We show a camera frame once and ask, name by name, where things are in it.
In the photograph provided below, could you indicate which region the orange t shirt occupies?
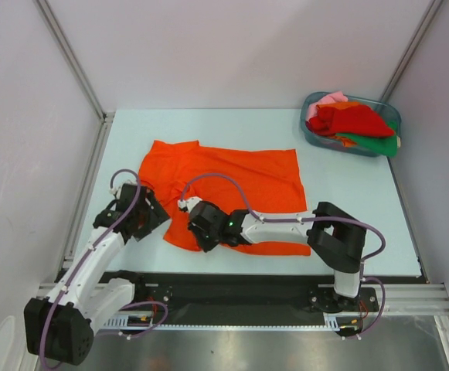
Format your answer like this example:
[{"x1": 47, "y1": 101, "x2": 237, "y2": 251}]
[
  {"x1": 138, "y1": 141, "x2": 307, "y2": 252},
  {"x1": 332, "y1": 135, "x2": 357, "y2": 148}
]

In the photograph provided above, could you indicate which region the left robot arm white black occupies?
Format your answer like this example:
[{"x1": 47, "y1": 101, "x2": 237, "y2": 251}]
[{"x1": 24, "y1": 183, "x2": 169, "y2": 366}]

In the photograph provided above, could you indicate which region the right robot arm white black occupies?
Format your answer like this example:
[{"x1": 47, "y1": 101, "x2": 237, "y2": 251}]
[{"x1": 178, "y1": 197, "x2": 367, "y2": 310}]

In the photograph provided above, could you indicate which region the pink t shirt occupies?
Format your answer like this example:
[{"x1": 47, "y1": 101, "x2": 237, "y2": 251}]
[{"x1": 305, "y1": 91, "x2": 349, "y2": 121}]

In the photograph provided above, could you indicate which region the red t shirt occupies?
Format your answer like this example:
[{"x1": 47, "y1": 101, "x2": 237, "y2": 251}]
[{"x1": 308, "y1": 105, "x2": 395, "y2": 138}]

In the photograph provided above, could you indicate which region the green t shirt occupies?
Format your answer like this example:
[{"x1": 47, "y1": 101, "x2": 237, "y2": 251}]
[{"x1": 337, "y1": 121, "x2": 401, "y2": 158}]

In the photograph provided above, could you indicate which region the blue plastic basket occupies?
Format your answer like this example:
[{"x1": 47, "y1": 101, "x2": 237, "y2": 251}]
[{"x1": 300, "y1": 91, "x2": 402, "y2": 158}]

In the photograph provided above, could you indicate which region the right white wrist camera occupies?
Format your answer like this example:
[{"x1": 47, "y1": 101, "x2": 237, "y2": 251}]
[{"x1": 177, "y1": 196, "x2": 202, "y2": 213}]

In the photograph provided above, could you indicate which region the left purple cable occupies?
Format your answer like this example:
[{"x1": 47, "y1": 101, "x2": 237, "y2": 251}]
[{"x1": 38, "y1": 168, "x2": 169, "y2": 370}]

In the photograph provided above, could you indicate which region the purple cable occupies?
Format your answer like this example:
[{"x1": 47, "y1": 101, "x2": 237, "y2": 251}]
[
  {"x1": 38, "y1": 168, "x2": 169, "y2": 370},
  {"x1": 179, "y1": 173, "x2": 387, "y2": 339}
]

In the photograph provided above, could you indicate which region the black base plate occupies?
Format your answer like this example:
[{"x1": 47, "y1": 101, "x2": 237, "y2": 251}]
[{"x1": 100, "y1": 271, "x2": 379, "y2": 327}]

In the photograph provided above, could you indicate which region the white slotted cable duct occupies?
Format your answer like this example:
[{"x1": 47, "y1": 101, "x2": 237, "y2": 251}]
[{"x1": 100, "y1": 314, "x2": 361, "y2": 337}]

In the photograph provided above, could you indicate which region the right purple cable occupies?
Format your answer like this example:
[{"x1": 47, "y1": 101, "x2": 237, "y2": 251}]
[{"x1": 179, "y1": 173, "x2": 387, "y2": 339}]

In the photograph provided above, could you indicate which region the aluminium frame rail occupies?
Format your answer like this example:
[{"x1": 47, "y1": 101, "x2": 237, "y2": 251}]
[{"x1": 383, "y1": 284, "x2": 449, "y2": 316}]

